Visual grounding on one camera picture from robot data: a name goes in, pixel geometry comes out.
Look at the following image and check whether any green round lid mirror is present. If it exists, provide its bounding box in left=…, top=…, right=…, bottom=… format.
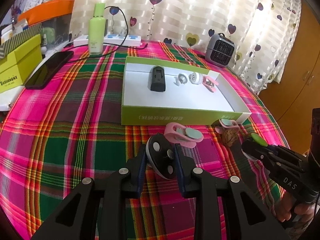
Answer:
left=241, top=133, right=268, bottom=161

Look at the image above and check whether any black disc with silver dots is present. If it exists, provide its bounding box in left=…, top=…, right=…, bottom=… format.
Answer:
left=146, top=133, right=176, bottom=180

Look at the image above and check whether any right hand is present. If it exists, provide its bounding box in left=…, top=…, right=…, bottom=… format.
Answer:
left=275, top=191, right=315, bottom=222

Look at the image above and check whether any small pink flat clip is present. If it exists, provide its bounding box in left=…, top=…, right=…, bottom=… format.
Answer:
left=215, top=119, right=240, bottom=134

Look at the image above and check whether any wooden wardrobe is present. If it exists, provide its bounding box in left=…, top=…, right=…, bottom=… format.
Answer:
left=259, top=1, right=319, bottom=154

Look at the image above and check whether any plaid pink green bedsheet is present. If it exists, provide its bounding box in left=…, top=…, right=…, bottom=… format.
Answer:
left=1, top=42, right=288, bottom=239

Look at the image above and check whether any grey portable heater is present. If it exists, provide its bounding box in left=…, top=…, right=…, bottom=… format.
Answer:
left=204, top=33, right=235, bottom=68

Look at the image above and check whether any white suction hook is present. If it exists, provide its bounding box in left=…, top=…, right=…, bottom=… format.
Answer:
left=174, top=73, right=188, bottom=86

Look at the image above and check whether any green white shallow box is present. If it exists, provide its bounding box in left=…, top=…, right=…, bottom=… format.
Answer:
left=121, top=56, right=251, bottom=126

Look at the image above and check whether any black rectangular device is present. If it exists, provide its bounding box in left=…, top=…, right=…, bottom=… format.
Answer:
left=150, top=66, right=166, bottom=92

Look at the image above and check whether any heart pattern curtain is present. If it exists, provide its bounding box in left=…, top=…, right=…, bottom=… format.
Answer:
left=70, top=0, right=302, bottom=93

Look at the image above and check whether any black smartphone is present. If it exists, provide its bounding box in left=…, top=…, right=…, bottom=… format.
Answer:
left=25, top=50, right=74, bottom=89

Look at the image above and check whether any yellow-green shoe box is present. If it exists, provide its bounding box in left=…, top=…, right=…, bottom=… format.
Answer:
left=0, top=34, right=42, bottom=93

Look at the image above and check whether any white power strip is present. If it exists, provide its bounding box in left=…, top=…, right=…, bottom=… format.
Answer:
left=73, top=34, right=142, bottom=47

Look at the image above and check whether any clear plastic storage bin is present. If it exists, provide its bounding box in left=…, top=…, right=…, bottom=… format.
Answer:
left=41, top=14, right=71, bottom=50

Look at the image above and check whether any striped gift box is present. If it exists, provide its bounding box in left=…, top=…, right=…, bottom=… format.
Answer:
left=0, top=23, right=42, bottom=59

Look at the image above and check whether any green lotion bottle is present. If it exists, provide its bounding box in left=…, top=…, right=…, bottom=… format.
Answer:
left=88, top=3, right=106, bottom=55

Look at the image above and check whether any orange storage tray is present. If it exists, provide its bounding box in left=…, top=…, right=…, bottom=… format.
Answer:
left=18, top=0, right=74, bottom=25

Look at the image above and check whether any black charger cable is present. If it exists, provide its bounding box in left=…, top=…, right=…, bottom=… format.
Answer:
left=67, top=5, right=149, bottom=63

